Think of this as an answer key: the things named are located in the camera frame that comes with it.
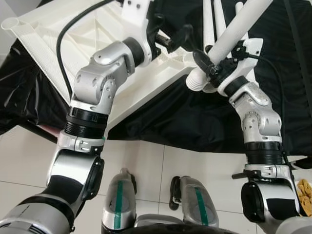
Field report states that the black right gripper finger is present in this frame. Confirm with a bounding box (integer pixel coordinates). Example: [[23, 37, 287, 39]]
[[193, 48, 214, 75]]

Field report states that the white plastic table top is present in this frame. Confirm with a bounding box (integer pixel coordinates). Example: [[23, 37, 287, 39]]
[[1, 0, 209, 139]]

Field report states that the black cloth table cover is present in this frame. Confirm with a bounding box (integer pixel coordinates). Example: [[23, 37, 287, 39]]
[[0, 0, 312, 154]]

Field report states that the silver right robot leg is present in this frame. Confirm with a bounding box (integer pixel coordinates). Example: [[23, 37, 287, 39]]
[[170, 175, 221, 228]]

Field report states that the silver robot leg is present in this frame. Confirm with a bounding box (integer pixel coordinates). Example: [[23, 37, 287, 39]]
[[170, 175, 221, 228], [101, 168, 138, 231]]

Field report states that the red seat edge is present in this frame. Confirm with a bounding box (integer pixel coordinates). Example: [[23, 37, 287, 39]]
[[39, 124, 63, 139]]

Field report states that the yellow crumpled cloth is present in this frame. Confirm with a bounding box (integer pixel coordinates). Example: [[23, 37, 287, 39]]
[[296, 178, 312, 217]]

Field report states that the silver left robot leg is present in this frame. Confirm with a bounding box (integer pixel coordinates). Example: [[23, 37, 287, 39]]
[[101, 168, 138, 231]]

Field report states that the black robot torso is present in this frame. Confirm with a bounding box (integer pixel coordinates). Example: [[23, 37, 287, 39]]
[[122, 214, 244, 234]]

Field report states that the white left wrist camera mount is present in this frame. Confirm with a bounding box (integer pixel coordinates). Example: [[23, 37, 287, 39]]
[[122, 0, 157, 57]]

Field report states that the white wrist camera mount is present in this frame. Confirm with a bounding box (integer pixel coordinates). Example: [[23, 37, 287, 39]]
[[122, 0, 157, 57], [202, 38, 265, 96]]

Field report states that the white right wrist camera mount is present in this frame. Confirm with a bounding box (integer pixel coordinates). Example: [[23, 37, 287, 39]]
[[202, 38, 265, 96]]

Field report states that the black metal frame bar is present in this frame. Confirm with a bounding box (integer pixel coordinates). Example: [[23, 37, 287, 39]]
[[232, 155, 312, 179], [19, 121, 61, 145]]

